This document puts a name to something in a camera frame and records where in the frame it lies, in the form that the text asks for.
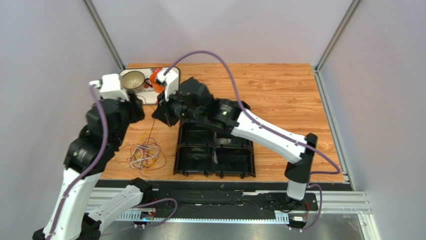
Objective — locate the aluminium frame post right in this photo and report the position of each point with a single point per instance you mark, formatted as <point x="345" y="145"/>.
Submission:
<point x="338" y="33"/>

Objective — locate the grey ceramic mug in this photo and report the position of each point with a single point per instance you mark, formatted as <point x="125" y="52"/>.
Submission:
<point x="133" y="81"/>

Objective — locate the black compartment organizer tray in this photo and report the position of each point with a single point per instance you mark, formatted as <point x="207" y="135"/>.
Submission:
<point x="205" y="145"/>

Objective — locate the white strawberry serving tray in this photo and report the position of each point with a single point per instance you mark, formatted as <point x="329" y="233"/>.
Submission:
<point x="147" y="94"/>

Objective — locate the aluminium frame post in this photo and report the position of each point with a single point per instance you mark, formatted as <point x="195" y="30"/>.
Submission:
<point x="338" y="33"/>
<point x="97" y="20"/>

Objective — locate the orange translucent cup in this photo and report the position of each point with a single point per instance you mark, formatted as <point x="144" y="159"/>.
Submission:
<point x="158" y="88"/>

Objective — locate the aluminium frame post left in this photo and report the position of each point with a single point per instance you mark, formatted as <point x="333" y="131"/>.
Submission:
<point x="97" y="20"/>

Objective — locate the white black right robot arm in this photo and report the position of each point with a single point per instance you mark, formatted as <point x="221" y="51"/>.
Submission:
<point x="298" y="150"/>

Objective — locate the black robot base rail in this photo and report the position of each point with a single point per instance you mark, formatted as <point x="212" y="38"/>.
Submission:
<point x="227" y="200"/>

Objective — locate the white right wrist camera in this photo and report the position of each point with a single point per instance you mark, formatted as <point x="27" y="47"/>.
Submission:
<point x="168" y="79"/>

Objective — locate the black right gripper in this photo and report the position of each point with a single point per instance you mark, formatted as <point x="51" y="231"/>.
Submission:
<point x="169" y="111"/>

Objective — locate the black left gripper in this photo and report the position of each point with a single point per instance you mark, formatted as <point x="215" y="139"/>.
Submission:
<point x="136" y="104"/>

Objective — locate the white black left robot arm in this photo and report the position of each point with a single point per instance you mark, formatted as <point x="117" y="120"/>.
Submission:
<point x="85" y="161"/>

